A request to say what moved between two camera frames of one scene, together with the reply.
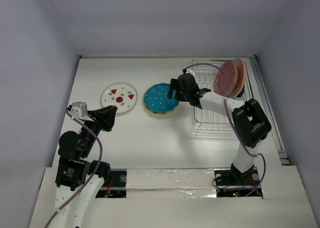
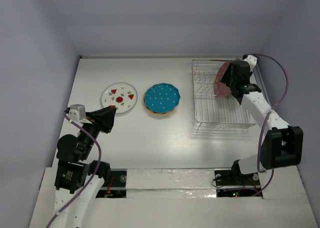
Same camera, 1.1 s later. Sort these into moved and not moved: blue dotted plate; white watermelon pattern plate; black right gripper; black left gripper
Moved: black right gripper
Not moved: black left gripper; blue dotted plate; white watermelon pattern plate
